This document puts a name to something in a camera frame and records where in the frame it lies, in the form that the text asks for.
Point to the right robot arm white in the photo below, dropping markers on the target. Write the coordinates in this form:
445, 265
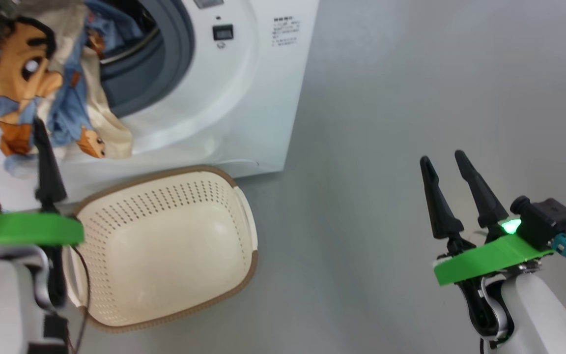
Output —
533, 314

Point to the grey warning sticker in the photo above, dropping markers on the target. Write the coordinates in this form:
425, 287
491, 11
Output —
208, 3

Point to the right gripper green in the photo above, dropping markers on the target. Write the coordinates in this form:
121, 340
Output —
484, 260

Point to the white front-load washing machine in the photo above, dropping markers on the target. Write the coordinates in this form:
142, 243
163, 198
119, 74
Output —
243, 108

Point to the blue and cream garment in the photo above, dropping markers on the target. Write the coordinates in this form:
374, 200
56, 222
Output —
101, 113

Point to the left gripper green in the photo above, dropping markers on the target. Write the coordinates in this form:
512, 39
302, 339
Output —
27, 230

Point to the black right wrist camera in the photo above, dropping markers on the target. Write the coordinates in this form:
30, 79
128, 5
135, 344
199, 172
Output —
546, 219

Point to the cream perforated laundry basket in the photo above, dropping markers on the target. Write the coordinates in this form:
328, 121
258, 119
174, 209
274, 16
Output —
165, 255

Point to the black door latch socket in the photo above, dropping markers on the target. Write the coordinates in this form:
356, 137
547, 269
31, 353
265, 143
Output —
223, 32

